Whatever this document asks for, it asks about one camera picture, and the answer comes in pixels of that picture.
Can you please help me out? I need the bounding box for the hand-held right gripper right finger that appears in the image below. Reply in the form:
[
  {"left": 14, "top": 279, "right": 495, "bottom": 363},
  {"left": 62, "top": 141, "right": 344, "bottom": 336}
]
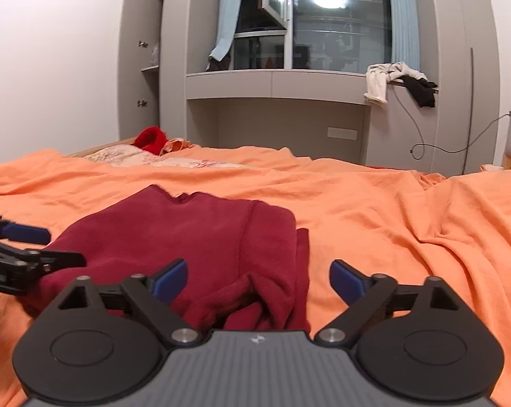
[{"left": 314, "top": 258, "right": 465, "bottom": 346}]

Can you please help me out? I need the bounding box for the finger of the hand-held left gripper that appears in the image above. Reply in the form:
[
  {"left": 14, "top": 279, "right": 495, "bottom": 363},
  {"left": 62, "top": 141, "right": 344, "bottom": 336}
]
[
  {"left": 0, "top": 213, "right": 52, "bottom": 245},
  {"left": 0, "top": 239, "right": 87, "bottom": 284}
]

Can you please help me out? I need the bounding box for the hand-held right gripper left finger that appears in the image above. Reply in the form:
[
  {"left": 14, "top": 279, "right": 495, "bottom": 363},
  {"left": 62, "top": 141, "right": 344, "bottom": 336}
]
[{"left": 58, "top": 258, "right": 200, "bottom": 345}]

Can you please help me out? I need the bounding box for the maroon shirt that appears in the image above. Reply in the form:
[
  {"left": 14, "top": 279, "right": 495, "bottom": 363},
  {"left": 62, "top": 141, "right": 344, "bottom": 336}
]
[{"left": 24, "top": 184, "right": 312, "bottom": 334}]

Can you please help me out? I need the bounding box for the orange blanket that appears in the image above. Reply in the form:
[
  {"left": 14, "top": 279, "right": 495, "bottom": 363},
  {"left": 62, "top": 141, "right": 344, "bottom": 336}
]
[{"left": 0, "top": 146, "right": 511, "bottom": 407}]

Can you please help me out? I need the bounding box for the floral patterned pillow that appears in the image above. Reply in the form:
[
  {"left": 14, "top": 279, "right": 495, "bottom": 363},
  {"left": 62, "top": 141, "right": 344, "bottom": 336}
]
[{"left": 83, "top": 143, "right": 258, "bottom": 171}]

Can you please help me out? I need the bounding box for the small orange cloth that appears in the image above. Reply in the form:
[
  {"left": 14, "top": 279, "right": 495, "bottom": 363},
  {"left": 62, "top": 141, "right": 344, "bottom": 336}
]
[{"left": 162, "top": 137, "right": 193, "bottom": 154}]

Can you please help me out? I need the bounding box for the red cloth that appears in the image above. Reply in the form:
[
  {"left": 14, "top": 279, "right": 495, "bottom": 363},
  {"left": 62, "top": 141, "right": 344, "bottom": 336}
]
[{"left": 132, "top": 126, "right": 168, "bottom": 156}]

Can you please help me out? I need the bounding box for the black garment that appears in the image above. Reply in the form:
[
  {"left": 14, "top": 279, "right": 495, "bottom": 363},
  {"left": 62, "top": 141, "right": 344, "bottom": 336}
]
[{"left": 403, "top": 77, "right": 439, "bottom": 109}]

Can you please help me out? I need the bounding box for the grey window ledge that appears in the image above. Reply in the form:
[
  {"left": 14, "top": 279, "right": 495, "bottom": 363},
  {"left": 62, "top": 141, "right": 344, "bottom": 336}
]
[{"left": 185, "top": 70, "right": 439, "bottom": 108}]

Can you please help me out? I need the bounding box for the grey wardrobe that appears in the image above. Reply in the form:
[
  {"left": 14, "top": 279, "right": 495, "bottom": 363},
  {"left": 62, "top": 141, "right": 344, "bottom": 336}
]
[{"left": 119, "top": 0, "right": 193, "bottom": 140}]

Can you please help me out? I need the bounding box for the window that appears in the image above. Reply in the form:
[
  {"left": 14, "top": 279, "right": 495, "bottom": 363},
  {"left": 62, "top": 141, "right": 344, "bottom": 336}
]
[{"left": 233, "top": 0, "right": 394, "bottom": 73}]

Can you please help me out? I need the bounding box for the light blue curtain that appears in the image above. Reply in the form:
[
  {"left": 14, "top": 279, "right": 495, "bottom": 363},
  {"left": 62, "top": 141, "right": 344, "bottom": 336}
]
[
  {"left": 387, "top": 0, "right": 421, "bottom": 73},
  {"left": 208, "top": 0, "right": 247, "bottom": 62}
]

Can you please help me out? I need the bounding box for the white wall socket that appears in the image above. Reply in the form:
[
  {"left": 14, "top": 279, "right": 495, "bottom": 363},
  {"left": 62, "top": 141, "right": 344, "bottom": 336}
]
[{"left": 327, "top": 127, "right": 359, "bottom": 140}]

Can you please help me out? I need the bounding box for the grey cable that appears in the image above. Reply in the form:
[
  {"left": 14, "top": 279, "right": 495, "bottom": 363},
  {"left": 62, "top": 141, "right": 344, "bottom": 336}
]
[{"left": 390, "top": 85, "right": 511, "bottom": 158}]

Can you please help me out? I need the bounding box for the thin dark wall strip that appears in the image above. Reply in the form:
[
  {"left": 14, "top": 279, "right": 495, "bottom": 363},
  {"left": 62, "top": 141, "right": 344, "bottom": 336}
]
[{"left": 462, "top": 48, "right": 475, "bottom": 175}]

